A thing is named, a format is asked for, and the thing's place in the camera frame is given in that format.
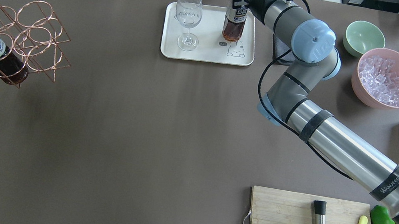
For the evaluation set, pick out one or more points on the copper wire bottle basket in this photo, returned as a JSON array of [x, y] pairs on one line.
[[35, 35]]

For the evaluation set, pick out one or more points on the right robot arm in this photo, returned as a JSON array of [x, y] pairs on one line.
[[312, 42]]

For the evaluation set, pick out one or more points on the clear wine glass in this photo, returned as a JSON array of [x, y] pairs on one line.
[[189, 15]]

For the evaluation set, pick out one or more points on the cream rabbit tray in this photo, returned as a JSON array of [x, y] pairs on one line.
[[212, 46]]

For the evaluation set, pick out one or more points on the grey folded cloth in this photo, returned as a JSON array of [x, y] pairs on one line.
[[282, 52]]

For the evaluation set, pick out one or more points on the green bowl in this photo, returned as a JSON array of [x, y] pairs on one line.
[[361, 36]]

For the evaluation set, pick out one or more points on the pink bowl of ice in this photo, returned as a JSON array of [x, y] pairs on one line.
[[375, 81]]

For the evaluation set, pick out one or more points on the green lime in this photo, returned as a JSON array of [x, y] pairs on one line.
[[380, 215]]

